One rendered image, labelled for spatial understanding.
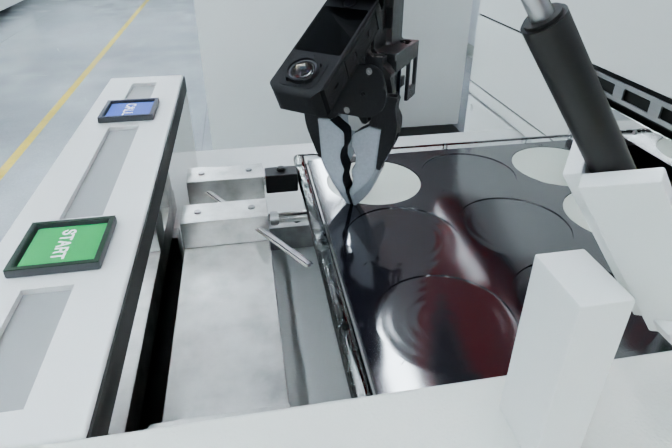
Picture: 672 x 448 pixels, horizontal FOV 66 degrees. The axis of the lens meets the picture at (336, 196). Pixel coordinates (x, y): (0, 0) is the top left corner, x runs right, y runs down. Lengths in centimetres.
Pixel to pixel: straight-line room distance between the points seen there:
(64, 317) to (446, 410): 21
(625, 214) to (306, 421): 15
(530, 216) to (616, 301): 34
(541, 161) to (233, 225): 36
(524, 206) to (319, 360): 25
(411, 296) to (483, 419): 17
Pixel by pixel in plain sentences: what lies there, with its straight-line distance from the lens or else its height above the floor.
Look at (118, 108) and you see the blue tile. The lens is 62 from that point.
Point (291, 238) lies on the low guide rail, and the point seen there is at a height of 83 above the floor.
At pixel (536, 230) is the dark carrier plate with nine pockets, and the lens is 51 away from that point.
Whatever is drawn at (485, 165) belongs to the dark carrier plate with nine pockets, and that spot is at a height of 90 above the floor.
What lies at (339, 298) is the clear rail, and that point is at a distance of 39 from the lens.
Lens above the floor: 116
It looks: 30 degrees down
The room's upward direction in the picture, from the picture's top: straight up
